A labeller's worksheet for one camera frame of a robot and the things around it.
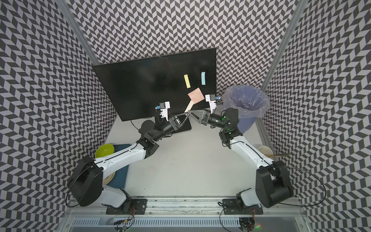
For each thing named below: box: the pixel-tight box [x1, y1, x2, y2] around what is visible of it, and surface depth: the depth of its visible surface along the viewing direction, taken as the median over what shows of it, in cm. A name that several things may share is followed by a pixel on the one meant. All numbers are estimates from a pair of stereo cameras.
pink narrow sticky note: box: [184, 99, 195, 113], surface depth 68 cm
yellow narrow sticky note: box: [183, 73, 191, 89], surface depth 77 cm
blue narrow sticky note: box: [200, 71, 206, 86], surface depth 77 cm
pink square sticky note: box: [187, 87, 205, 105], surface depth 82 cm
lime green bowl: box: [94, 143, 115, 159], surface depth 93 cm
